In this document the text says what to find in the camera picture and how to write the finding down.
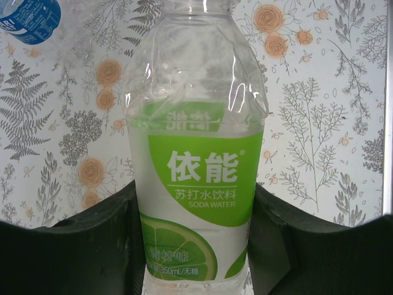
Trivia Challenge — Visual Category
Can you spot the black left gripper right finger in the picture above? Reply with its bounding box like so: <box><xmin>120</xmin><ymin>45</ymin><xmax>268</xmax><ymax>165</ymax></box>
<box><xmin>245</xmin><ymin>182</ymin><xmax>393</xmax><ymax>295</ymax></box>

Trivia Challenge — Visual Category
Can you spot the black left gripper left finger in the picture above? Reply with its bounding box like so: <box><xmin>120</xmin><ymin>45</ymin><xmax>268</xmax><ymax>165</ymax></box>
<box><xmin>0</xmin><ymin>180</ymin><xmax>146</xmax><ymax>295</ymax></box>

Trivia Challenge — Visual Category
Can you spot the clear bottle with green label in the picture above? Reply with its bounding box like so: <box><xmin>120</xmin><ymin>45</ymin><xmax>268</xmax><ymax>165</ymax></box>
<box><xmin>123</xmin><ymin>0</ymin><xmax>270</xmax><ymax>295</ymax></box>

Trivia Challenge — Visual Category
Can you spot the clear bottle with blue label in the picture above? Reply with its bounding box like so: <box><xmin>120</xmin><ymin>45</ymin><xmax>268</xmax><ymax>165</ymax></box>
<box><xmin>0</xmin><ymin>0</ymin><xmax>93</xmax><ymax>62</ymax></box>

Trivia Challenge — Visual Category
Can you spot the aluminium table side rail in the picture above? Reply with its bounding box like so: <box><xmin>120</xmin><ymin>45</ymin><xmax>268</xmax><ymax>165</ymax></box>
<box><xmin>379</xmin><ymin>0</ymin><xmax>393</xmax><ymax>216</ymax></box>

